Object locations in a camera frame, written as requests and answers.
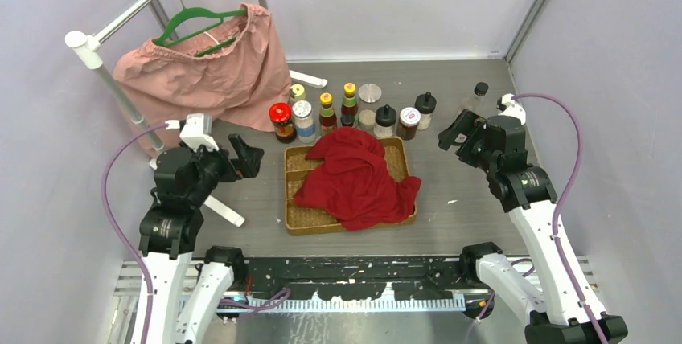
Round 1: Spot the yellow cap sauce bottle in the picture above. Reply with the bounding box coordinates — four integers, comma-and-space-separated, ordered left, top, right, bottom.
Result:
318, 92, 338, 136
342, 82, 358, 117

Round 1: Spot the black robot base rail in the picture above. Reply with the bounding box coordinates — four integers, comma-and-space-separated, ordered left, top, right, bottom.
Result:
217, 256, 495, 318

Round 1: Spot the black lid spice grinder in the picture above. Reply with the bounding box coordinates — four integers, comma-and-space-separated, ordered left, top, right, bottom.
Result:
373, 104, 397, 139

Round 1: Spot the red cloth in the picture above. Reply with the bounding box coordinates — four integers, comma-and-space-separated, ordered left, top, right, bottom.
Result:
294, 127, 421, 231

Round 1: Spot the pale yellow lid jar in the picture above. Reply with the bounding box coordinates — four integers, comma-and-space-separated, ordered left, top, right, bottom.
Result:
289, 84, 306, 105

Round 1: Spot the woven divided tray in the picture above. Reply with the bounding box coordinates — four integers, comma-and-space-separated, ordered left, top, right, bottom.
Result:
283, 136, 418, 237

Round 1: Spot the clear vinegar bottle red label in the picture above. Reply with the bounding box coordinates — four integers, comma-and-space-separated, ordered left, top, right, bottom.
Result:
456, 81, 489, 117

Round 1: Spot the silver lid pepper jar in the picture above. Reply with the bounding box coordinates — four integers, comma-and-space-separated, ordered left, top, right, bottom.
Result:
292, 100, 316, 144

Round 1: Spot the silver lid tall glass jar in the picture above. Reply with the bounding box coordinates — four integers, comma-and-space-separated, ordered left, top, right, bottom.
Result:
357, 83, 382, 133

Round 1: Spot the pink skirt garment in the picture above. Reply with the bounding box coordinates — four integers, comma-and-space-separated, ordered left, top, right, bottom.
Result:
112, 3, 291, 132

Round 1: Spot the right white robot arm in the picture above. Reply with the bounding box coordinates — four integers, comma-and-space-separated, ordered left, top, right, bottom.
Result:
438, 94, 628, 343

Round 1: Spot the red lid sauce jar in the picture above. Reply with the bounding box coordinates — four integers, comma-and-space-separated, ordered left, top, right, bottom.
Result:
269, 102, 297, 144

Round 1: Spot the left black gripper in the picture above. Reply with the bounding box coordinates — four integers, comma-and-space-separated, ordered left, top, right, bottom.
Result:
188, 132, 263, 203

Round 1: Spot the white garment rack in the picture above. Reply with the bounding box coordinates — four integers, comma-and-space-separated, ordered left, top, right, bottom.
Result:
64, 0, 328, 227

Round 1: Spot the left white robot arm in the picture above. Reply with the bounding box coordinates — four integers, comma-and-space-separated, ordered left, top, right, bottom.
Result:
131, 113, 264, 343

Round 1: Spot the white lid sauce jar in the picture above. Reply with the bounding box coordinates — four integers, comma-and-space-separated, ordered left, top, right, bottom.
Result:
396, 107, 421, 141

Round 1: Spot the green clothes hanger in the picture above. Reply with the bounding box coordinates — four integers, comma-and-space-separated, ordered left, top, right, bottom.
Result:
153, 0, 249, 59

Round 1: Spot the small black cap bottle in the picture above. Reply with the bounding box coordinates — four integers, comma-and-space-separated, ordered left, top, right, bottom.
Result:
340, 113, 356, 127

